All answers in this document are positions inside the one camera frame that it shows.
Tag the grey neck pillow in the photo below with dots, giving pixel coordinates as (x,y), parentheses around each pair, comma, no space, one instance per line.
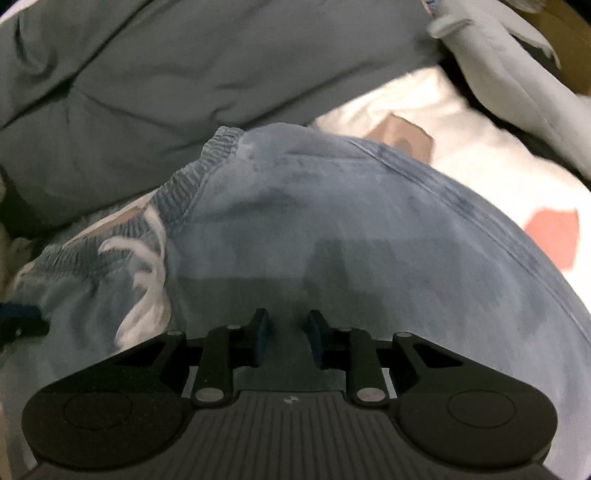
(508,69)

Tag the white black fluffy blanket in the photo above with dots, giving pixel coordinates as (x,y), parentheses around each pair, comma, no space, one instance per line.
(11,258)

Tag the blue denim pants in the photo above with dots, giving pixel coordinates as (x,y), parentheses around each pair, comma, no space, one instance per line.
(346,221)

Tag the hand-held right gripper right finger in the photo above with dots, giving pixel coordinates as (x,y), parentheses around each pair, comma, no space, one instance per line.
(316,339)

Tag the flattened cardboard box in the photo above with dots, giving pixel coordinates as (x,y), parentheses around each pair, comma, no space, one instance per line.
(572,46)

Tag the bear print bed sheet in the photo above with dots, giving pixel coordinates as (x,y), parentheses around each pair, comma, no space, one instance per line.
(485,152)

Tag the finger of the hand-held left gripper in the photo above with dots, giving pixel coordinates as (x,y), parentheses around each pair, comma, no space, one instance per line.
(18,310)
(32,327)

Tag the dark grey pillow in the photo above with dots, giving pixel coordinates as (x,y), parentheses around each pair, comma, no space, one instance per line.
(184,69)

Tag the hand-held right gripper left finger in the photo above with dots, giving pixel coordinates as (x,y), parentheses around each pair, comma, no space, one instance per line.
(261,339)

